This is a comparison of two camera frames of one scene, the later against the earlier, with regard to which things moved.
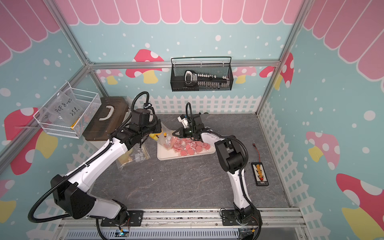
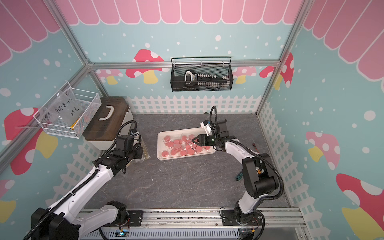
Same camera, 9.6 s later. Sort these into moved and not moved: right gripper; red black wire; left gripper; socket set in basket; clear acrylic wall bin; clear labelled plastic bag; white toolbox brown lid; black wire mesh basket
Moved: right gripper; left gripper
Not moved: clear acrylic wall bin; clear labelled plastic bag; red black wire; socket set in basket; black wire mesh basket; white toolbox brown lid
